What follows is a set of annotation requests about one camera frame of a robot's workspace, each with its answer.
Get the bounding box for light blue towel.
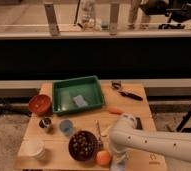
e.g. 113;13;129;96
110;157;125;171

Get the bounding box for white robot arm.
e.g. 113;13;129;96
109;113;191;163

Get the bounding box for blue plastic cup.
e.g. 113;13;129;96
59;119;74;136

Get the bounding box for small metal cup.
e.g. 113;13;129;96
39;117;52;132

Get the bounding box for green plastic tray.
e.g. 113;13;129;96
52;76;105;116

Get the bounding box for orange carrot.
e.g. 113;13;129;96
107;107;124;115

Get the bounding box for yellow wooden spatula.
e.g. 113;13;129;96
101;125;112;137

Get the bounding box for black remote control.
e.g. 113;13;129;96
136;117;143;130

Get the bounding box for red bowl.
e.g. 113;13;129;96
28;94;51;116

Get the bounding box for dark brown bowl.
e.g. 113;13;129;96
68;130;98;162

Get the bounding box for orange apple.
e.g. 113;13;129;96
96;150;112;166

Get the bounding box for white stacked bowls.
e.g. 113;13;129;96
24;139;45;159

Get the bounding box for black handled can opener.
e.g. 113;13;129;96
111;81;143;101

